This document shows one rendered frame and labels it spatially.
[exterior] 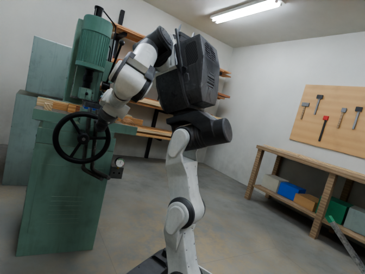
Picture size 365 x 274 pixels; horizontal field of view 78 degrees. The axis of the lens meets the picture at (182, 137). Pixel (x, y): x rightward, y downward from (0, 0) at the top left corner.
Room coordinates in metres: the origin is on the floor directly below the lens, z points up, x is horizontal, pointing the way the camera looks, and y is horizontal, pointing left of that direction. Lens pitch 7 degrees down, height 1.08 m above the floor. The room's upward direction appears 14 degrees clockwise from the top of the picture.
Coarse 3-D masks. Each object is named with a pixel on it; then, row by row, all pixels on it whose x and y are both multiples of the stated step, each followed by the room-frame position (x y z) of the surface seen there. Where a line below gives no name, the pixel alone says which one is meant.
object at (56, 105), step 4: (56, 104) 1.41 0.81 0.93; (60, 104) 1.42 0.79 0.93; (64, 104) 1.43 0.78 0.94; (56, 108) 1.41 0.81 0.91; (60, 108) 1.42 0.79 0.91; (64, 108) 1.43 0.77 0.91; (120, 120) 1.61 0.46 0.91; (132, 120) 1.66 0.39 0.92; (136, 120) 1.67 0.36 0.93; (140, 120) 1.69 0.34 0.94; (140, 124) 1.69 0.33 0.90
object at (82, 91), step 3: (81, 90) 1.44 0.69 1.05; (84, 90) 1.44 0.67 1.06; (87, 90) 1.45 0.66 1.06; (90, 90) 1.46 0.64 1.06; (78, 93) 1.51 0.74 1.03; (81, 93) 1.44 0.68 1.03; (84, 93) 1.44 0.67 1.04; (90, 93) 1.46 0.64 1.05; (78, 96) 1.47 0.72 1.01; (81, 96) 1.44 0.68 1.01; (84, 96) 1.45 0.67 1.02; (87, 96) 1.46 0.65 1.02; (90, 96) 1.46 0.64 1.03; (84, 99) 1.49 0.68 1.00; (87, 99) 1.46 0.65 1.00; (90, 99) 1.47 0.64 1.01
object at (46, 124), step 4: (44, 124) 1.25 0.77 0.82; (48, 124) 1.26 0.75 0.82; (52, 124) 1.27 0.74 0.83; (64, 124) 1.30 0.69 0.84; (48, 128) 1.27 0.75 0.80; (52, 128) 1.27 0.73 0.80; (64, 128) 1.30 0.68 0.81; (68, 128) 1.32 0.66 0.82; (72, 128) 1.33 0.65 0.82; (76, 132) 1.34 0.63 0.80; (92, 132) 1.38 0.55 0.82; (112, 132) 1.44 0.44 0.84; (112, 136) 1.45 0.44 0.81
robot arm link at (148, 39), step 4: (152, 32) 0.96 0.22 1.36; (156, 32) 0.94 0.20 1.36; (148, 36) 0.96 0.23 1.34; (152, 36) 0.95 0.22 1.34; (156, 36) 0.94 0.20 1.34; (140, 40) 0.99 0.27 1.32; (144, 40) 0.93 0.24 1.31; (148, 40) 0.93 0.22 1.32; (152, 40) 0.95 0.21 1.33; (156, 40) 0.94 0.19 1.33; (160, 40) 0.94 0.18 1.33; (136, 44) 0.98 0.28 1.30; (152, 44) 0.92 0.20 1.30; (156, 44) 0.95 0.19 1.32; (160, 44) 0.95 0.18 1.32; (156, 48) 0.94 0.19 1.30; (160, 48) 0.96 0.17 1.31; (164, 48) 0.97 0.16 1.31; (156, 52) 0.92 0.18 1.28; (160, 52) 0.98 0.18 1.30
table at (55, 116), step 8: (40, 112) 1.24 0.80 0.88; (48, 112) 1.26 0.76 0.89; (56, 112) 1.28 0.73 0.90; (64, 112) 1.36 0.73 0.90; (48, 120) 1.26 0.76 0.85; (56, 120) 1.28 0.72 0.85; (80, 128) 1.26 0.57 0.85; (112, 128) 1.44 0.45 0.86; (120, 128) 1.47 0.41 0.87; (128, 128) 1.49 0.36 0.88; (136, 128) 1.52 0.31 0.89
